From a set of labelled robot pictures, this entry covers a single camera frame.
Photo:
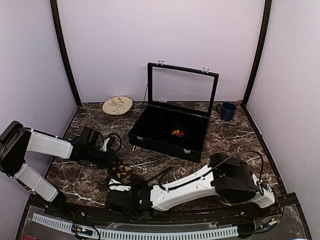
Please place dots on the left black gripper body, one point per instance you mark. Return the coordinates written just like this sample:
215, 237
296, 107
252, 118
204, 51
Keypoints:
102, 161

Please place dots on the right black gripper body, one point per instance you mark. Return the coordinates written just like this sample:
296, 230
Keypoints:
133, 216

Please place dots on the brown tan argyle sock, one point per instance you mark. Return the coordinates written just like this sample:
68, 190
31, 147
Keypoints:
122, 173

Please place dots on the red yellow black argyle sock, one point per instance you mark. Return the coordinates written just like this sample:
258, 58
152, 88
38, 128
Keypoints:
178, 133

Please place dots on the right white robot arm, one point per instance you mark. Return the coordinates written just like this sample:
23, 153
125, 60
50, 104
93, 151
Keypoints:
227, 176

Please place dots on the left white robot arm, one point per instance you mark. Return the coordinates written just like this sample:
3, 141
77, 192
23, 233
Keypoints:
17, 141

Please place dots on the floral ceramic plate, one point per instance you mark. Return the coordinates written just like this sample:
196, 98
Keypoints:
117, 105

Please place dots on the small circuit board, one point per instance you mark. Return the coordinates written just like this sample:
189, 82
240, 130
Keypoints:
81, 231

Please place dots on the black display box with lid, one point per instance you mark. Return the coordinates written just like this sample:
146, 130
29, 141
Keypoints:
177, 98

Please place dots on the dark blue mug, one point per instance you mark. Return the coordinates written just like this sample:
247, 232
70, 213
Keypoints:
226, 111

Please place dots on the grey slotted cable duct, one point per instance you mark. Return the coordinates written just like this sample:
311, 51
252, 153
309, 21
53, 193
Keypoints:
123, 231

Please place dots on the left black frame post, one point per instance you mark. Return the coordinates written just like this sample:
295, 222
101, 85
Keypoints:
63, 51

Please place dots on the black frame post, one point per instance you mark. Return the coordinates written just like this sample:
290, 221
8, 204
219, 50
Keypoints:
259, 51
63, 51

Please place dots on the black front rail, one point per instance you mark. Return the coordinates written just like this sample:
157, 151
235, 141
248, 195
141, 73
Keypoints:
202, 213

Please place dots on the right black frame post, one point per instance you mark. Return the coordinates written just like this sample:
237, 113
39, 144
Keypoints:
259, 51

